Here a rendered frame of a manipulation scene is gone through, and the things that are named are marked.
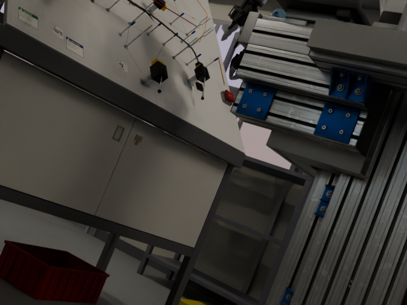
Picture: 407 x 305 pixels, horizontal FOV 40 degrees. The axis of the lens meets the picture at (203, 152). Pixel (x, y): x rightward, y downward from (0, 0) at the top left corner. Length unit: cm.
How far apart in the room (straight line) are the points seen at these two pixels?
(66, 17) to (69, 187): 59
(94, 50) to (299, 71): 87
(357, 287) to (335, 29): 61
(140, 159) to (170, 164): 15
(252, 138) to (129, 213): 215
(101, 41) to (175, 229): 83
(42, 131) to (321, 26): 103
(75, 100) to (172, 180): 55
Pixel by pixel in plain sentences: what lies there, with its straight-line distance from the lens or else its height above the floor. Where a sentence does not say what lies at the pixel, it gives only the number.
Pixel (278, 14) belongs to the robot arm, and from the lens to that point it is 208.
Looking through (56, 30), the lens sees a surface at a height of 94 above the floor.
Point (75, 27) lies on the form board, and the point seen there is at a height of 99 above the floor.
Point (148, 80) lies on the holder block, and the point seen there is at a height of 94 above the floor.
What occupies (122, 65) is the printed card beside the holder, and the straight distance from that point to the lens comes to 210.
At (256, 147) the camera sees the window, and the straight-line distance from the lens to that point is 417.
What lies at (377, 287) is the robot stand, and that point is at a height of 57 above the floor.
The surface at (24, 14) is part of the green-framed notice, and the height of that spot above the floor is 93.
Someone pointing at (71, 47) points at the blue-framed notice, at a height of 91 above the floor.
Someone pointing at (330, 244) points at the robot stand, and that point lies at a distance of 147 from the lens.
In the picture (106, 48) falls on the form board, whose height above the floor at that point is 98.
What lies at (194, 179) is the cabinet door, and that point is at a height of 67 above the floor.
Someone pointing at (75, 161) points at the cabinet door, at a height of 56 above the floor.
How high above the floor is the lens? 59
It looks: 5 degrees up
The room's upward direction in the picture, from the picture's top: 22 degrees clockwise
